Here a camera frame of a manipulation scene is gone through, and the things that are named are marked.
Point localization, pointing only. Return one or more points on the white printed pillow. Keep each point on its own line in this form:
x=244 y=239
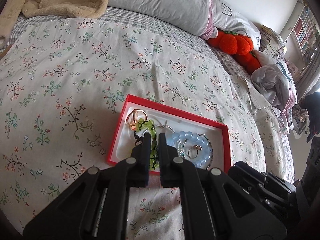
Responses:
x=230 y=12

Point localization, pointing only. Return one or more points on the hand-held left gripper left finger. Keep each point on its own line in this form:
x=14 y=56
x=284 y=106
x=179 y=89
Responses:
x=143 y=160

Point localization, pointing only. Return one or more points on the floral bed sheet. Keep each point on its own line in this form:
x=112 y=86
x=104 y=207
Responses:
x=75 y=80

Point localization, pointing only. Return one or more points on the dark cloth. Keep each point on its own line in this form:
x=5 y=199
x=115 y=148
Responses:
x=312 y=110

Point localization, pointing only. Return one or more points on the grey pillow with pink trim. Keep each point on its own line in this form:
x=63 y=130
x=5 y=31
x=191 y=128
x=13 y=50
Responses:
x=162 y=2

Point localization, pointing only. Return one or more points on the orange plush pumpkin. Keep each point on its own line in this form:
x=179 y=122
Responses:
x=240 y=45

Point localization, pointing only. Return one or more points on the white bookshelf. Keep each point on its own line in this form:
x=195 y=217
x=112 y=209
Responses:
x=305 y=32

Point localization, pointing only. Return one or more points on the stack of books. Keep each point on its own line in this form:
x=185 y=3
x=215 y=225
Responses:
x=272 y=40

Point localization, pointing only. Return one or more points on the red cardboard box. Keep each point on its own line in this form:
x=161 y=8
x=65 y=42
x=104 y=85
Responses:
x=162 y=115

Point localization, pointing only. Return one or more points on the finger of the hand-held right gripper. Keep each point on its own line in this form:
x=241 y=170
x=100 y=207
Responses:
x=246 y=171

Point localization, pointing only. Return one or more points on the beige fleece blanket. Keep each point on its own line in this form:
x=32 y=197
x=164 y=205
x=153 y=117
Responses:
x=62 y=2

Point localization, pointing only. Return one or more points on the grey checkered blanket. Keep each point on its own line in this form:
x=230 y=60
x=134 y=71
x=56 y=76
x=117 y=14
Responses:
x=125 y=15

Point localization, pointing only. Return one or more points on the crumpled white cloth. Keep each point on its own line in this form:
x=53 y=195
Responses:
x=272 y=80

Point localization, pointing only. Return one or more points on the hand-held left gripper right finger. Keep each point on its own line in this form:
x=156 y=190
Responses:
x=166 y=162

